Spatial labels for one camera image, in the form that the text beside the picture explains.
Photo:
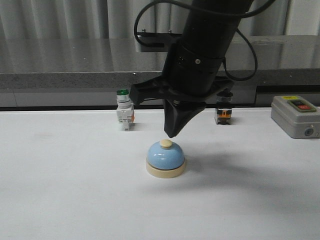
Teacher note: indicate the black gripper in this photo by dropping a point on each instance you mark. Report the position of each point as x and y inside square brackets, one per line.
[187, 80]

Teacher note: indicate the blue call bell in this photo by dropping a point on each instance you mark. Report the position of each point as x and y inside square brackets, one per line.
[165, 159]

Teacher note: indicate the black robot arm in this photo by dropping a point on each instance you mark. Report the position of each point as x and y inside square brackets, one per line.
[208, 35]

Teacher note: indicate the grey stone counter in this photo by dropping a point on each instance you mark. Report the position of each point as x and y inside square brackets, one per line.
[85, 73]

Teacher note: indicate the grey curtain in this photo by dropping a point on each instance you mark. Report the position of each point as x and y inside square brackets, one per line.
[114, 19]

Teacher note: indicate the black selector switch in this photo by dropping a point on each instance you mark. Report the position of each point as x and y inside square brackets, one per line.
[223, 110]

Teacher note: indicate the green pushbutton switch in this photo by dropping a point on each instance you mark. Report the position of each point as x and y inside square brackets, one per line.
[125, 110]

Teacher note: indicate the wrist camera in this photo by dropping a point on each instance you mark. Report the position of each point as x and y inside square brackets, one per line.
[156, 41]

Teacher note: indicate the grey on-off switch box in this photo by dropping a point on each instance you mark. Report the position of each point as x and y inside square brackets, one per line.
[299, 118]

